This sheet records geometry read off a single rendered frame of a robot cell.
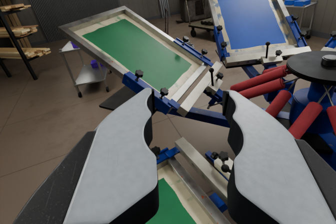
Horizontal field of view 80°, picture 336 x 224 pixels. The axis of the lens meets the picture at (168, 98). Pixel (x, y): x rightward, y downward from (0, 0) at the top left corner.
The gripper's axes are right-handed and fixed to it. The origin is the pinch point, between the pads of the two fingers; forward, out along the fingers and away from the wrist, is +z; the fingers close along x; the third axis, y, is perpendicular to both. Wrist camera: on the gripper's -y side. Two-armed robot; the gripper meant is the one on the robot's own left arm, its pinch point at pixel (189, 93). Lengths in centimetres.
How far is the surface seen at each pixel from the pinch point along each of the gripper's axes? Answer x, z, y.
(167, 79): -7, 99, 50
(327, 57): 60, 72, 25
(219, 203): 18, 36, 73
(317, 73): 54, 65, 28
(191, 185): 6, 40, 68
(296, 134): 45, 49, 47
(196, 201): 8, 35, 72
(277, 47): 71, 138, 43
